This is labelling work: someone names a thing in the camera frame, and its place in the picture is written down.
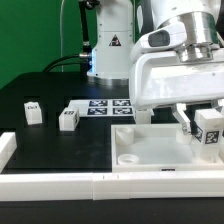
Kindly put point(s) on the white sheet with markers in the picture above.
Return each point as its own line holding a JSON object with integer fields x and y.
{"x": 102, "y": 107}

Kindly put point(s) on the white square tabletop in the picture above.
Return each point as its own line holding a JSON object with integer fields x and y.
{"x": 161, "y": 147}

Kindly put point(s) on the white U-shaped fence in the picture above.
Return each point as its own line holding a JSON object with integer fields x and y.
{"x": 103, "y": 186}

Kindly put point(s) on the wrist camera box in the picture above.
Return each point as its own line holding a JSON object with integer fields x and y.
{"x": 159, "y": 44}

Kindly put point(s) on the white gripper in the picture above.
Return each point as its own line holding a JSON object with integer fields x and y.
{"x": 159, "y": 79}

